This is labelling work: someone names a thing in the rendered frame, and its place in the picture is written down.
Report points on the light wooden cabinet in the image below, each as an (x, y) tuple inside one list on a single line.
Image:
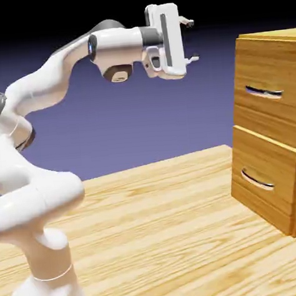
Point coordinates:
[(269, 133)]

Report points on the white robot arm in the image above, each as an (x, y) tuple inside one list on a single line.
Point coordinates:
[(45, 81)]

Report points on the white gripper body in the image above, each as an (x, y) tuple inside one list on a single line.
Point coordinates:
[(172, 39)]

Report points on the wooden drawer front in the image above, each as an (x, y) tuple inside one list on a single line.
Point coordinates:
[(259, 164), (262, 73)]

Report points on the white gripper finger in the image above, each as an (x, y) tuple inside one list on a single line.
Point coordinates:
[(187, 21), (193, 58)]

